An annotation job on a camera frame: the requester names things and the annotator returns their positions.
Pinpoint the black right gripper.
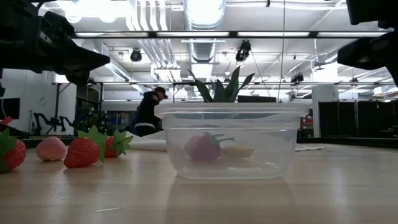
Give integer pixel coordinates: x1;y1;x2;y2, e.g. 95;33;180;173
338;0;398;88

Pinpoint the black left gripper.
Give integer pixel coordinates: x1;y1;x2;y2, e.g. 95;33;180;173
30;11;111;85

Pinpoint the red plastic strawberry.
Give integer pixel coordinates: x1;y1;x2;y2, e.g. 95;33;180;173
190;132;235;162
0;128;27;174
104;129;134;159
63;125;109;169

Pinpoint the yellow plastic banana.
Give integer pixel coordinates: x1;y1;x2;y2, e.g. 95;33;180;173
222;145;255;159

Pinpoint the clear plastic tupperware container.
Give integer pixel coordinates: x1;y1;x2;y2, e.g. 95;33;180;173
154;101;310;180

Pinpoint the black background shelf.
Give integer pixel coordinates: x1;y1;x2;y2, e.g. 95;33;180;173
76;83;104;135

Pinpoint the black cabinet row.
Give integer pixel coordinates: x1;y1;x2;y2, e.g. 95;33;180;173
318;100;398;140

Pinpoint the black overhead light bar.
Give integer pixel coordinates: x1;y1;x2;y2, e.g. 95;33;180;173
67;30;392;39

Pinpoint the red background bin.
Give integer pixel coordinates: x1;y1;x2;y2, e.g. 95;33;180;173
300;116;313;133

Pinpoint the black background monitor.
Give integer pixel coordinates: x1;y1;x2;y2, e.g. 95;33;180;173
238;95;277;103

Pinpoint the green plant in white pot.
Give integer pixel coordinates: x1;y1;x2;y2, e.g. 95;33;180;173
187;65;256;103

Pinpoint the black wall monitor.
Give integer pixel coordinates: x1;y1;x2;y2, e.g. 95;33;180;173
0;98;21;121

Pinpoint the silver ventilation duct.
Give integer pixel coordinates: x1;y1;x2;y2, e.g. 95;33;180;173
183;0;227;63

